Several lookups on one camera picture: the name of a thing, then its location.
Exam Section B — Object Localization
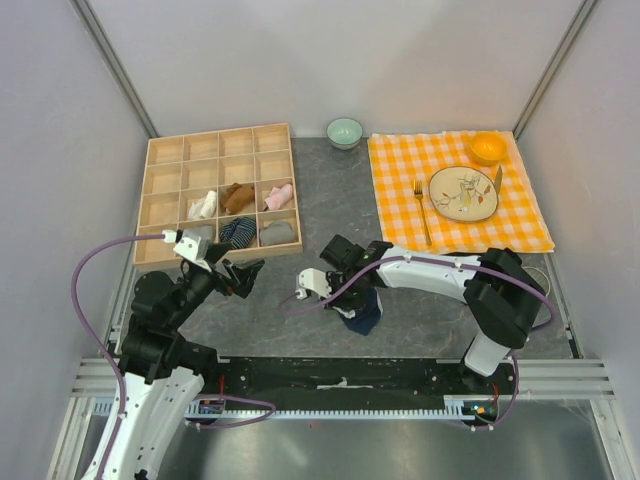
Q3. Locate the gold knife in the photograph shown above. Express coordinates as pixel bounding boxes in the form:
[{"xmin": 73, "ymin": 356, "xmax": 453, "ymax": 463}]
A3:
[{"xmin": 493, "ymin": 166, "xmax": 503, "ymax": 196}]

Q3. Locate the black cloth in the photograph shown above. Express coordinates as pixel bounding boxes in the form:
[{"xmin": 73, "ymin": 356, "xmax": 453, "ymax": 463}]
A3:
[{"xmin": 443, "ymin": 251, "xmax": 482, "ymax": 257}]

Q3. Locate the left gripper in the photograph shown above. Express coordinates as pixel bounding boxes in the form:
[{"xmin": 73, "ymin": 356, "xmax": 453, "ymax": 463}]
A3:
[{"xmin": 166, "ymin": 241, "xmax": 263, "ymax": 328}]

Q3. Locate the white rolled cloth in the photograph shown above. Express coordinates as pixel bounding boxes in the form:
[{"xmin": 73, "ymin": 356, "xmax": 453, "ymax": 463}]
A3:
[{"xmin": 187, "ymin": 190, "xmax": 217, "ymax": 220}]

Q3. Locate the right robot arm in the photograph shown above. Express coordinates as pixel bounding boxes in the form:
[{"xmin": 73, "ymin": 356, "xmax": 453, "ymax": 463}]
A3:
[{"xmin": 298, "ymin": 235, "xmax": 546, "ymax": 394}]

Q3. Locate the pink rolled cloth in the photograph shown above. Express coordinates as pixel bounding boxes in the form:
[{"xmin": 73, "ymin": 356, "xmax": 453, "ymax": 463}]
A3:
[{"xmin": 264, "ymin": 183, "xmax": 294, "ymax": 211}]

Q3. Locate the light grey rolled cloth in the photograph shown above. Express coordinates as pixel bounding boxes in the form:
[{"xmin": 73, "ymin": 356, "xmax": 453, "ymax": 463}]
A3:
[{"xmin": 192, "ymin": 225, "xmax": 215, "ymax": 241}]

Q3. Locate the brown rolled cloth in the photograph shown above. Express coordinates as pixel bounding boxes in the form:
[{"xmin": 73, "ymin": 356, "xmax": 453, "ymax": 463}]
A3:
[{"xmin": 220, "ymin": 183, "xmax": 255, "ymax": 215}]

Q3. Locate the white cable duct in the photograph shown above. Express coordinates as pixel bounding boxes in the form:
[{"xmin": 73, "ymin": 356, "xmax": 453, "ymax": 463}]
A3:
[{"xmin": 92, "ymin": 394, "xmax": 494, "ymax": 420}]

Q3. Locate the wooden compartment tray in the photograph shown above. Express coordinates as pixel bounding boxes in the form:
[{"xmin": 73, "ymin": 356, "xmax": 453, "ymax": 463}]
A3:
[{"xmin": 133, "ymin": 123, "xmax": 303, "ymax": 270}]

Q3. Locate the green ceramic bowl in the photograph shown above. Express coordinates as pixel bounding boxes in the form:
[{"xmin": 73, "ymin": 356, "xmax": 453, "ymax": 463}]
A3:
[{"xmin": 326, "ymin": 118, "xmax": 364, "ymax": 150}]

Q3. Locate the orange bowl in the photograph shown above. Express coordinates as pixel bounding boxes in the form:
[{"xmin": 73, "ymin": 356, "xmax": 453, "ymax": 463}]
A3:
[{"xmin": 468, "ymin": 131, "xmax": 508, "ymax": 166}]

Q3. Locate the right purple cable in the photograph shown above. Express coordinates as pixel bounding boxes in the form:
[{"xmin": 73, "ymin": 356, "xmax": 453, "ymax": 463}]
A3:
[{"xmin": 277, "ymin": 252, "xmax": 558, "ymax": 434}]

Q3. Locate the navy blue underwear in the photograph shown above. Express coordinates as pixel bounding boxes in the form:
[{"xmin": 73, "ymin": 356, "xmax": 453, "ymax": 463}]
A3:
[{"xmin": 334, "ymin": 289, "xmax": 384, "ymax": 336}]

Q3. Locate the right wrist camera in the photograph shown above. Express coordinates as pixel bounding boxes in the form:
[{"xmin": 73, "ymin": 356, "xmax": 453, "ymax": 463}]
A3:
[{"xmin": 295, "ymin": 268, "xmax": 332, "ymax": 300}]

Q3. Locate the striped navy rolled cloth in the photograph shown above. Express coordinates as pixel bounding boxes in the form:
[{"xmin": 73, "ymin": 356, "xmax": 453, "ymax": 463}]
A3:
[{"xmin": 219, "ymin": 217, "xmax": 257, "ymax": 250}]

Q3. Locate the orange checkered tablecloth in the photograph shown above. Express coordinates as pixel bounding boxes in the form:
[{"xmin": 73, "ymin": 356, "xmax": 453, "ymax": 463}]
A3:
[{"xmin": 368, "ymin": 131, "xmax": 555, "ymax": 254}]

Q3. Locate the gold fork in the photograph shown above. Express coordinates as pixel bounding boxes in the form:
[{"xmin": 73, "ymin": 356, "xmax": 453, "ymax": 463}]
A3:
[{"xmin": 412, "ymin": 180, "xmax": 432, "ymax": 247}]

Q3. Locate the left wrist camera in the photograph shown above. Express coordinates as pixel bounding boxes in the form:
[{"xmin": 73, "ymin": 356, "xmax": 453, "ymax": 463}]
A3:
[{"xmin": 173, "ymin": 229, "xmax": 211, "ymax": 264}]

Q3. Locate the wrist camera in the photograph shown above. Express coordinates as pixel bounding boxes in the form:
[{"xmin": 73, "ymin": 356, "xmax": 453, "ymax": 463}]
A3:
[
  {"xmin": 173, "ymin": 229, "xmax": 211, "ymax": 264},
  {"xmin": 295, "ymin": 268, "xmax": 332, "ymax": 300}
]

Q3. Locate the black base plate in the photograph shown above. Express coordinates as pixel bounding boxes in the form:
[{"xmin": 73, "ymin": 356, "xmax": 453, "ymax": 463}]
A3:
[{"xmin": 204, "ymin": 357, "xmax": 515, "ymax": 410}]

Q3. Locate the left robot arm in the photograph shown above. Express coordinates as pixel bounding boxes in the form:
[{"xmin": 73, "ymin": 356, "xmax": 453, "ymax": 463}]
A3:
[{"xmin": 84, "ymin": 244, "xmax": 265, "ymax": 479}]

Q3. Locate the beige decorated plate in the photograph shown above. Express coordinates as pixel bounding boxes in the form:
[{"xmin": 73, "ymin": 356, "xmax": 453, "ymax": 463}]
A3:
[{"xmin": 428, "ymin": 166, "xmax": 499, "ymax": 223}]

